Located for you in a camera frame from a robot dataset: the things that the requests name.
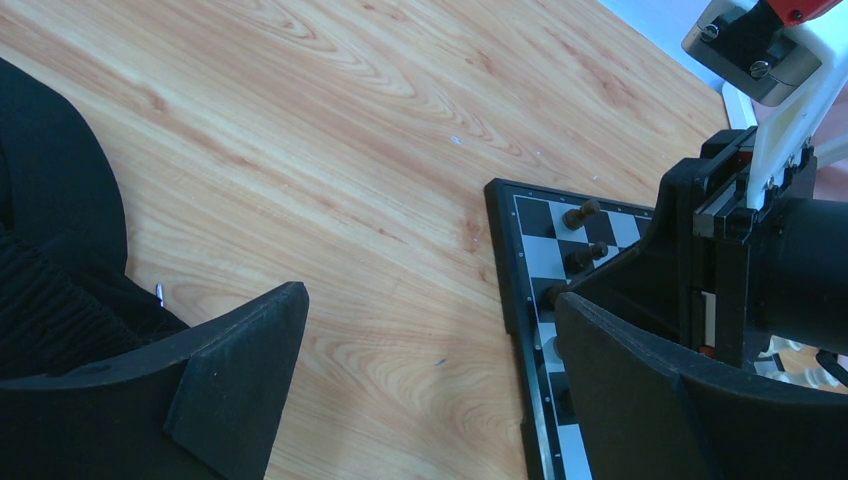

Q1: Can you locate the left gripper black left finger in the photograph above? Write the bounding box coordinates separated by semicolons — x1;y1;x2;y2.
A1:
1;282;309;479

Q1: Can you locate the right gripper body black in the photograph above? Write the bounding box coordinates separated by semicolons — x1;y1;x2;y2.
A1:
692;128;847;369

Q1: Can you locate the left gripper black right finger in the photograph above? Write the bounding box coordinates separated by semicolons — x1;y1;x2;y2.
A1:
555;293;847;479

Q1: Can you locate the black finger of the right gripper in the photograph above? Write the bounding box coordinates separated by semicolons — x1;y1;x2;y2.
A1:
571;158;704;345

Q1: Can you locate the dark chess piece cluster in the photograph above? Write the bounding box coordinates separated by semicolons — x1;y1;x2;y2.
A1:
522;200;618;425

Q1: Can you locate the black white chess board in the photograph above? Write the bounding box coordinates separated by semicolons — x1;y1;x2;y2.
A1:
483;177;848;480

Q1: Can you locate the row of light chess pieces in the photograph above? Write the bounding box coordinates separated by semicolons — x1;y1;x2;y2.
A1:
754;336;847;394

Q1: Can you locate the white clothes rack stand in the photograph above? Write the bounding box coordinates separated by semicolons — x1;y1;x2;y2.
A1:
720;82;847;183

